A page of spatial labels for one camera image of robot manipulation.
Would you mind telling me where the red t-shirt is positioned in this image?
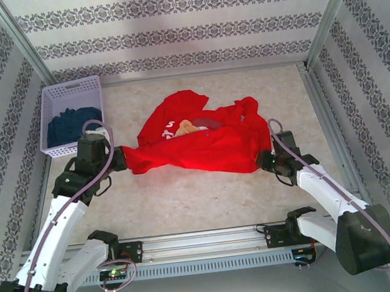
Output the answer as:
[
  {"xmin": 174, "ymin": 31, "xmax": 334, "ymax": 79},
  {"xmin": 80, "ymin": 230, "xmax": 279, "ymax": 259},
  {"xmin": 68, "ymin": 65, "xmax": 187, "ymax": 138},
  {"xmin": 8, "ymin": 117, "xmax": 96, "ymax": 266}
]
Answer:
[{"xmin": 116, "ymin": 80, "xmax": 275, "ymax": 187}]

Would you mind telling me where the dark blue cloth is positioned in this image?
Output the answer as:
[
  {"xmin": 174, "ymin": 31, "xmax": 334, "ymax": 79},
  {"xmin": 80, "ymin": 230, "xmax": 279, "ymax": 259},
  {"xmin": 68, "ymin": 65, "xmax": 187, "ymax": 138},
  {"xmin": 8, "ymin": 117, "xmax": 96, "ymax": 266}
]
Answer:
[{"xmin": 43, "ymin": 103, "xmax": 107, "ymax": 148}]

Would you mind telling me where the lavender perforated plastic basket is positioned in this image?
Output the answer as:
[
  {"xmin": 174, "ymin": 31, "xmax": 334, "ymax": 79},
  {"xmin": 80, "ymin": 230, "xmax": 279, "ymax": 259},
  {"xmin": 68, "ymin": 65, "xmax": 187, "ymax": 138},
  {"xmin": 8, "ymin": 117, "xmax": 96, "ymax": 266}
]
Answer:
[{"xmin": 32, "ymin": 74, "xmax": 109, "ymax": 162}]

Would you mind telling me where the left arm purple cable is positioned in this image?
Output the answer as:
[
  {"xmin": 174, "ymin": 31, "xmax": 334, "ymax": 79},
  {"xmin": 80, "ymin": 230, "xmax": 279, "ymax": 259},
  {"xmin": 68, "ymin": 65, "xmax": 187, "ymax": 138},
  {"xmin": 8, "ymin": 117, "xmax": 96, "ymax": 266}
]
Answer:
[{"xmin": 6, "ymin": 117, "xmax": 141, "ymax": 292}]

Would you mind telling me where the grooved aluminium side rail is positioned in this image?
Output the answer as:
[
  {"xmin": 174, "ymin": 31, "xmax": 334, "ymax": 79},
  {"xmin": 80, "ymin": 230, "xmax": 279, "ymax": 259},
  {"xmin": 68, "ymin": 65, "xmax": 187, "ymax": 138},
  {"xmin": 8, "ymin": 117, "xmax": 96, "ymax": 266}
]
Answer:
[{"xmin": 296, "ymin": 55, "xmax": 377, "ymax": 218}]

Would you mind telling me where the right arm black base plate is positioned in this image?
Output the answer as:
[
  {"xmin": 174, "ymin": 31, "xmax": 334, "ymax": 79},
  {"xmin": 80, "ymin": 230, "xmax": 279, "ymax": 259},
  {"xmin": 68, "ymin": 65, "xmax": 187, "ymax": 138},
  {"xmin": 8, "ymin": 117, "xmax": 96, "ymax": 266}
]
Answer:
[{"xmin": 263, "ymin": 222, "xmax": 300, "ymax": 250}]

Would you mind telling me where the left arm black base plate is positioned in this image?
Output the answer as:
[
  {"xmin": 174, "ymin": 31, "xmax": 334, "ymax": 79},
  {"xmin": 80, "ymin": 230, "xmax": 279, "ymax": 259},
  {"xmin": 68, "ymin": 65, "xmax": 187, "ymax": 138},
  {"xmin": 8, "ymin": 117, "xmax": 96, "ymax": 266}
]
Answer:
[{"xmin": 116, "ymin": 240, "xmax": 145, "ymax": 266}]

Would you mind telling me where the aluminium mounting rail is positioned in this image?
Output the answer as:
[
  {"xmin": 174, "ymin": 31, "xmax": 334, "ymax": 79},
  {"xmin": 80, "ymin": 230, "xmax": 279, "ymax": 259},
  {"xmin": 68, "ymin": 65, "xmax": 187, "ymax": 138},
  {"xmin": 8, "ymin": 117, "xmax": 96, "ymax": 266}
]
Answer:
[{"xmin": 17, "ymin": 212, "xmax": 390, "ymax": 277}]

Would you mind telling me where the slotted grey cable duct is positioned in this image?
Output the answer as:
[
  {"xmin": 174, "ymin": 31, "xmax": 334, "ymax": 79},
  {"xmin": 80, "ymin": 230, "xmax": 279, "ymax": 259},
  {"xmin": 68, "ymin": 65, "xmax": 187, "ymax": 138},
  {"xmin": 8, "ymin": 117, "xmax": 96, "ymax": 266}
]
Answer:
[{"xmin": 78, "ymin": 249, "xmax": 296, "ymax": 287}]

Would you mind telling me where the aluminium frame post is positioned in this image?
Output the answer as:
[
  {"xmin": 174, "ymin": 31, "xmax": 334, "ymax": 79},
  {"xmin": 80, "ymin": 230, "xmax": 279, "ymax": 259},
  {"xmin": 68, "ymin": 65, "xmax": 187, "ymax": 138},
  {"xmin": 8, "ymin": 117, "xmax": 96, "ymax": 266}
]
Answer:
[
  {"xmin": 298, "ymin": 0, "xmax": 371, "ymax": 69},
  {"xmin": 0, "ymin": 0, "xmax": 58, "ymax": 91}
]

